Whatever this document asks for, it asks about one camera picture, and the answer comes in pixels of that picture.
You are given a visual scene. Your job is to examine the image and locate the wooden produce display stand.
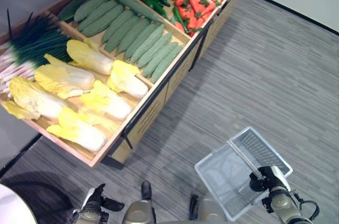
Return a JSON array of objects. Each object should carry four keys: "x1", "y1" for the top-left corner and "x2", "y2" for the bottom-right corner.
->
[{"x1": 0, "y1": 0, "x2": 254, "y2": 168}]

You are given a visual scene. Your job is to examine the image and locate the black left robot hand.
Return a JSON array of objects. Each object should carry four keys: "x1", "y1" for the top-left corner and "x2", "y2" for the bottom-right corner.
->
[{"x1": 79, "y1": 183, "x2": 125, "y2": 212}]

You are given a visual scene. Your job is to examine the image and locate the long smooth green gourd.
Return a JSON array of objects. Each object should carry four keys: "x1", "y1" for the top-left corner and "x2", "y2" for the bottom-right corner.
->
[
  {"x1": 57, "y1": 0, "x2": 104, "y2": 22},
  {"x1": 108, "y1": 0, "x2": 164, "y2": 23}
]

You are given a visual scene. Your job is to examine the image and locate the green onion bunch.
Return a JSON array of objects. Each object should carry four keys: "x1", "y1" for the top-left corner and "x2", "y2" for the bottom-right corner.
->
[{"x1": 0, "y1": 9, "x2": 73, "y2": 98}]

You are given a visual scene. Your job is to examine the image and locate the yellow napa cabbage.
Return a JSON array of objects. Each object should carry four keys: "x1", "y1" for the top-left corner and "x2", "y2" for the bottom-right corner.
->
[
  {"x1": 1, "y1": 101, "x2": 40, "y2": 121},
  {"x1": 107, "y1": 59, "x2": 149, "y2": 100},
  {"x1": 66, "y1": 39, "x2": 114, "y2": 76},
  {"x1": 34, "y1": 53, "x2": 96, "y2": 100},
  {"x1": 79, "y1": 80, "x2": 132, "y2": 121},
  {"x1": 46, "y1": 107, "x2": 108, "y2": 153},
  {"x1": 8, "y1": 76, "x2": 69, "y2": 120}
]

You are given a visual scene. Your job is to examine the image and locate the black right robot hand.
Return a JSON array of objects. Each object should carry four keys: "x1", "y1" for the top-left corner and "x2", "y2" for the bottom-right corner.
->
[{"x1": 248, "y1": 165, "x2": 291, "y2": 193}]

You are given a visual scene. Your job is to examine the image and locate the green chili pepper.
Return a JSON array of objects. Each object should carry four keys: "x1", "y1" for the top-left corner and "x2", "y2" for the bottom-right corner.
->
[{"x1": 172, "y1": 6, "x2": 190, "y2": 34}]

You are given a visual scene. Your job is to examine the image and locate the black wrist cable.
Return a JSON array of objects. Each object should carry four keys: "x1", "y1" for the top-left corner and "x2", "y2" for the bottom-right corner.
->
[{"x1": 293, "y1": 193, "x2": 320, "y2": 220}]

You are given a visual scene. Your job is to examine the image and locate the white round object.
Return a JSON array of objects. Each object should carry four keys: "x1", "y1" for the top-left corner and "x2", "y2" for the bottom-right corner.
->
[{"x1": 0, "y1": 183, "x2": 37, "y2": 224}]

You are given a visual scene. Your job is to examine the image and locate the silver left robot leg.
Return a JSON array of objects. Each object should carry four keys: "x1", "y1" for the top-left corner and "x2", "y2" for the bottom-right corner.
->
[{"x1": 123, "y1": 181, "x2": 157, "y2": 224}]

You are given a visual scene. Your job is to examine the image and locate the white plastic shopping basket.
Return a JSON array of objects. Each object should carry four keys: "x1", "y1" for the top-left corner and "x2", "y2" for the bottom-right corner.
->
[{"x1": 194, "y1": 126, "x2": 293, "y2": 222}]

